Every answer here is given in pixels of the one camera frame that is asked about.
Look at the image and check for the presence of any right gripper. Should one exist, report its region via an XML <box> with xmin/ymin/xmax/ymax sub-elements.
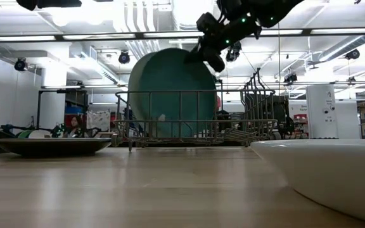
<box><xmin>184</xmin><ymin>14</ymin><xmax>262</xmax><ymax>73</ymax></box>

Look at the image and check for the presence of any teal plate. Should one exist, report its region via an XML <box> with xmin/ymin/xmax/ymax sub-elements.
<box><xmin>137</xmin><ymin>47</ymin><xmax>218</xmax><ymax>139</ymax></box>

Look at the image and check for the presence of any dark patterned plate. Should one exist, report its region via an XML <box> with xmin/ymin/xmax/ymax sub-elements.
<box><xmin>0</xmin><ymin>137</ymin><xmax>112</xmax><ymax>158</ymax></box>

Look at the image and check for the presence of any black track spotlight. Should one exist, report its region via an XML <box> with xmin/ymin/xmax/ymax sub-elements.
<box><xmin>283</xmin><ymin>72</ymin><xmax>298</xmax><ymax>85</ymax></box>
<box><xmin>13</xmin><ymin>57</ymin><xmax>29</xmax><ymax>72</ymax></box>
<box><xmin>225</xmin><ymin>41</ymin><xmax>243</xmax><ymax>63</ymax></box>
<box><xmin>118</xmin><ymin>50</ymin><xmax>131</xmax><ymax>65</ymax></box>
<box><xmin>344</xmin><ymin>48</ymin><xmax>361</xmax><ymax>61</ymax></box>

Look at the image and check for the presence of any black machine cart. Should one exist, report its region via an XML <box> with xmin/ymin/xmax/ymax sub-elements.
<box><xmin>244</xmin><ymin>94</ymin><xmax>296</xmax><ymax>140</ymax></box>

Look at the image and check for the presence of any patterned white cloth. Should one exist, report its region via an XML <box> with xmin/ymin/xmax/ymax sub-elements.
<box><xmin>86</xmin><ymin>110</ymin><xmax>112</xmax><ymax>132</ymax></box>

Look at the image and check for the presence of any white pillar cabinet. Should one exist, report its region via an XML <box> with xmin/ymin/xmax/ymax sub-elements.
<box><xmin>305</xmin><ymin>84</ymin><xmax>339</xmax><ymax>139</ymax></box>

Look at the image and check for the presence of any long ceiling light bar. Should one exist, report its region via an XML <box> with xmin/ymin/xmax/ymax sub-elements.
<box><xmin>0</xmin><ymin>27</ymin><xmax>365</xmax><ymax>44</ymax></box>

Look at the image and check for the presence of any blue bin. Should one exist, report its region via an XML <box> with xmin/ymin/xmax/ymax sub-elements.
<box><xmin>64</xmin><ymin>106</ymin><xmax>84</xmax><ymax>115</ymax></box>

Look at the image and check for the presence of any person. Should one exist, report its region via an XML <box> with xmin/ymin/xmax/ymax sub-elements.
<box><xmin>62</xmin><ymin>115</ymin><xmax>86</xmax><ymax>139</ymax></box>

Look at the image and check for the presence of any black metal stand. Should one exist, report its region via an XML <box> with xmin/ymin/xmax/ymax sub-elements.
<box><xmin>36</xmin><ymin>89</ymin><xmax>89</xmax><ymax>130</ymax></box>

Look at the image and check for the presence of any small white bowl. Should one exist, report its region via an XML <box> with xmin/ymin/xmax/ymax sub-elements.
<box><xmin>28</xmin><ymin>129</ymin><xmax>52</xmax><ymax>139</ymax></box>

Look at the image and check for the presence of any small green dish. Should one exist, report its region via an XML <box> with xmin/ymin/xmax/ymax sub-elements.
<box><xmin>16</xmin><ymin>129</ymin><xmax>33</xmax><ymax>139</ymax></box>

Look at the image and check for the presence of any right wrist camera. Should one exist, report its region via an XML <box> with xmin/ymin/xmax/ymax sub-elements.
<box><xmin>196</xmin><ymin>11</ymin><xmax>223</xmax><ymax>34</ymax></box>

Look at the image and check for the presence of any grey wire dish rack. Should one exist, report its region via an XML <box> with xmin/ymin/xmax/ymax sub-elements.
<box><xmin>111</xmin><ymin>68</ymin><xmax>281</xmax><ymax>153</ymax></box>

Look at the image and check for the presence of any silver ventilation duct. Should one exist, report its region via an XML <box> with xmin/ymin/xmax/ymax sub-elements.
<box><xmin>307</xmin><ymin>14</ymin><xmax>365</xmax><ymax>64</ymax></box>

